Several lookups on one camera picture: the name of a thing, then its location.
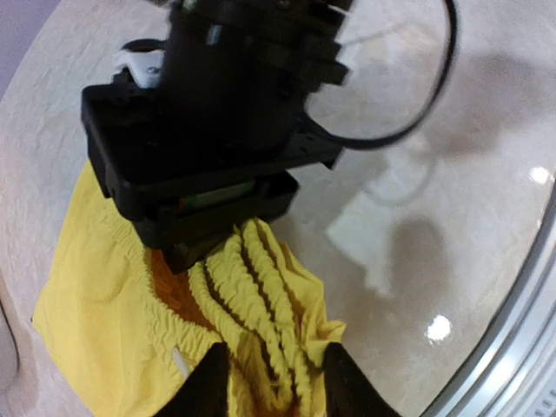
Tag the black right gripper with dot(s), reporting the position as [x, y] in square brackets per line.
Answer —
[182, 193]

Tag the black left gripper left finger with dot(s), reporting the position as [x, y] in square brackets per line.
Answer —
[205, 392]

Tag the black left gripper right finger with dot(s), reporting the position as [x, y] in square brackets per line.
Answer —
[348, 391]

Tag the yellow shorts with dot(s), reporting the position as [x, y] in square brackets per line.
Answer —
[125, 332]

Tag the aluminium front rail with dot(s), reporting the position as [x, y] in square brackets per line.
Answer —
[512, 370]

